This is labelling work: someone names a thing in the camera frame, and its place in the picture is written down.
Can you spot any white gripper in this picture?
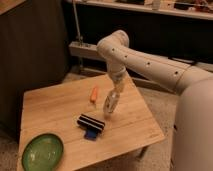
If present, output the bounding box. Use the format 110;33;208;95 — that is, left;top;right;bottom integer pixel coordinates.
110;72;126;96

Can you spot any white plastic bottle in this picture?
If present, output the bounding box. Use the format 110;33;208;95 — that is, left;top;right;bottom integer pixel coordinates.
103;91;120;117

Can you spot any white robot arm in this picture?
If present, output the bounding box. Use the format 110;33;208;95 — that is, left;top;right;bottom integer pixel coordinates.
97;30;213;171

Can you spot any metal pole stand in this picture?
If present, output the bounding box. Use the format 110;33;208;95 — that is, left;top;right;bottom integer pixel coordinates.
72;0;84;71

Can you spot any orange carrot toy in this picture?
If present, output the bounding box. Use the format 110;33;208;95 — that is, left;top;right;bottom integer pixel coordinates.
90;87;98;103

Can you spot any black striped eraser block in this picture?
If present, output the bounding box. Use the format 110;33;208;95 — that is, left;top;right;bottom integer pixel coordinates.
77;114;105;133

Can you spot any blue sponge piece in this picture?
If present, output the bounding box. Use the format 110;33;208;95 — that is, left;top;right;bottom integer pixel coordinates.
84;129;98;141

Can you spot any wooden low table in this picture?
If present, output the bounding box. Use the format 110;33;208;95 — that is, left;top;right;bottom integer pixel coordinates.
19;75;164;171

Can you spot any green glass bowl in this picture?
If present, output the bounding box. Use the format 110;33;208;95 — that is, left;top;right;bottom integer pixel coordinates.
21;133;64;171

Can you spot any white wooden rail shelf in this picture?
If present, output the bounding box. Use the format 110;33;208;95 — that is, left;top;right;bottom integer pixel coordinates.
68;41;213;83

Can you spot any black handle on rail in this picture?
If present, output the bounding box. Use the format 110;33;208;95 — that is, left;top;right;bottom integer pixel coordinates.
168;57;198;65

